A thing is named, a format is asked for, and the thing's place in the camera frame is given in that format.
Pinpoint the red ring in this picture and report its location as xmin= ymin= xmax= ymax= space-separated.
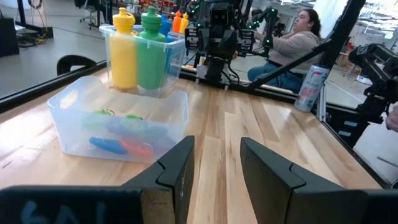
xmin=119 ymin=138 xmax=154 ymax=158

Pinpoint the yellow sports bottle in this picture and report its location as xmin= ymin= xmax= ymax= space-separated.
xmin=109 ymin=7 xmax=139 ymax=91

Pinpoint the black aluminium table frame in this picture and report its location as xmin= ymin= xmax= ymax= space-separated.
xmin=0 ymin=0 xmax=394 ymax=190

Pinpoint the blue ring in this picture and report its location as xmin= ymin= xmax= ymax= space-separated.
xmin=88 ymin=136 xmax=129 ymax=156

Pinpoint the large clear plastic bin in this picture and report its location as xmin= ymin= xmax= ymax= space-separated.
xmin=98 ymin=24 xmax=187 ymax=98

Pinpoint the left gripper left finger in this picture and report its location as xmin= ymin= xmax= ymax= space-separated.
xmin=121 ymin=135 xmax=196 ymax=224

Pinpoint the green sports bottle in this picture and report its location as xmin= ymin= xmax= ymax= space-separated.
xmin=136 ymin=6 xmax=167 ymax=91

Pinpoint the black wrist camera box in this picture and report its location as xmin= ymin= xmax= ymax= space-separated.
xmin=210 ymin=7 xmax=232 ymax=27

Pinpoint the black floor stand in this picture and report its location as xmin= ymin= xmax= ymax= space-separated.
xmin=16 ymin=0 xmax=54 ymax=40

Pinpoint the silver aluminium bracket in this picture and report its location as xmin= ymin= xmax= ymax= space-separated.
xmin=316 ymin=83 xmax=327 ymax=123

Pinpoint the white drink can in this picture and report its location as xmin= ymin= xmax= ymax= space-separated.
xmin=293 ymin=64 xmax=331 ymax=113

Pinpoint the black case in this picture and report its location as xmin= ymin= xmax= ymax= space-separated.
xmin=0 ymin=17 xmax=21 ymax=58

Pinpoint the orange plastic bottle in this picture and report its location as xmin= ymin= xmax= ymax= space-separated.
xmin=172 ymin=10 xmax=183 ymax=34

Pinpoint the person's hand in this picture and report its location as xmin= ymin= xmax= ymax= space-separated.
xmin=384 ymin=105 xmax=398 ymax=132

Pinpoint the yellow plastic bottle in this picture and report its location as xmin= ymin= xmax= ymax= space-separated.
xmin=179 ymin=12 xmax=190 ymax=35

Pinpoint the person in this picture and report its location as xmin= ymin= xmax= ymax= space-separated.
xmin=247 ymin=8 xmax=323 ymax=94

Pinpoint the black control box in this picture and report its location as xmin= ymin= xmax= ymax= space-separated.
xmin=325 ymin=113 xmax=366 ymax=149

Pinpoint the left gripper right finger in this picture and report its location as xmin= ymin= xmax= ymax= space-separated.
xmin=239 ymin=136 xmax=398 ymax=224

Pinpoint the blue sports bottle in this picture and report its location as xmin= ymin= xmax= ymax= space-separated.
xmin=159 ymin=13 xmax=185 ymax=77

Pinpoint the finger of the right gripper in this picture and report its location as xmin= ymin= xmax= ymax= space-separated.
xmin=218 ymin=29 xmax=239 ymax=60
xmin=198 ymin=27 xmax=220 ymax=58

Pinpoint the small clear plastic bin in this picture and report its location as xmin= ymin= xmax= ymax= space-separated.
xmin=47 ymin=75 xmax=190 ymax=165

